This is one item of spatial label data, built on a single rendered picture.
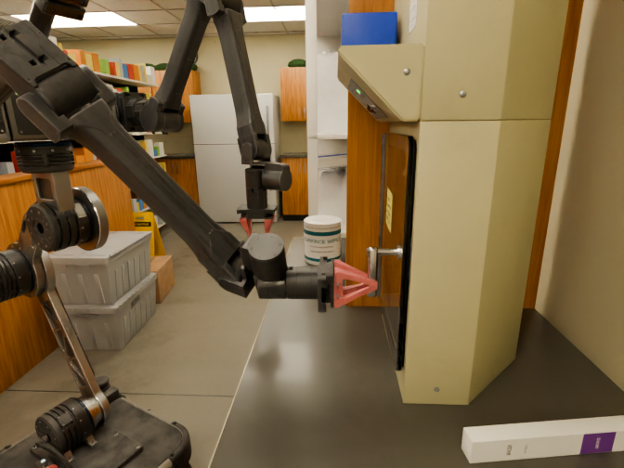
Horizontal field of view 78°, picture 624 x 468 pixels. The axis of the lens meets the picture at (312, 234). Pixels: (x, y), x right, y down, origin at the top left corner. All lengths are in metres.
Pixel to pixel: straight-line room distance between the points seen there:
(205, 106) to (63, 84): 5.09
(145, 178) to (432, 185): 0.43
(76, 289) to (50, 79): 2.23
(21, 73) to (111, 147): 0.14
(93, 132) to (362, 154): 0.57
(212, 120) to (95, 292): 3.50
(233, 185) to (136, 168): 5.07
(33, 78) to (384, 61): 0.47
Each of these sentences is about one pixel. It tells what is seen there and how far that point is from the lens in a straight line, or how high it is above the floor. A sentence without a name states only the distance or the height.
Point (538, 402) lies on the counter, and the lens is 0.83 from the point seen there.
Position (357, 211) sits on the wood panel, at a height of 1.20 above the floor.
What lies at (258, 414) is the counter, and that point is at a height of 0.94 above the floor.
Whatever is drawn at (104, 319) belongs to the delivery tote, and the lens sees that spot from 2.81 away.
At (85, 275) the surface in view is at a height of 0.54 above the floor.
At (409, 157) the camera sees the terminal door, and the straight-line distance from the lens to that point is 0.59.
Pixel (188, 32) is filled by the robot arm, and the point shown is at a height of 1.65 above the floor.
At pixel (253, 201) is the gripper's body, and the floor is 1.21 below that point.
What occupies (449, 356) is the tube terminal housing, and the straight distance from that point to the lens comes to 0.71.
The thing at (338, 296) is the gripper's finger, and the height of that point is 1.13.
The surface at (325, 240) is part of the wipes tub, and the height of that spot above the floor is 1.03.
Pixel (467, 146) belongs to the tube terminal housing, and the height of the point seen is 1.38.
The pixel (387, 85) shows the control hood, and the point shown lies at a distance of 0.58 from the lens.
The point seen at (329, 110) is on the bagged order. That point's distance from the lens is 1.99.
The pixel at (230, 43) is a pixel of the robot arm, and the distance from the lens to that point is 1.10.
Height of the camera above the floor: 1.41
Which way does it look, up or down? 16 degrees down
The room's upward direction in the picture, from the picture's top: 1 degrees counter-clockwise
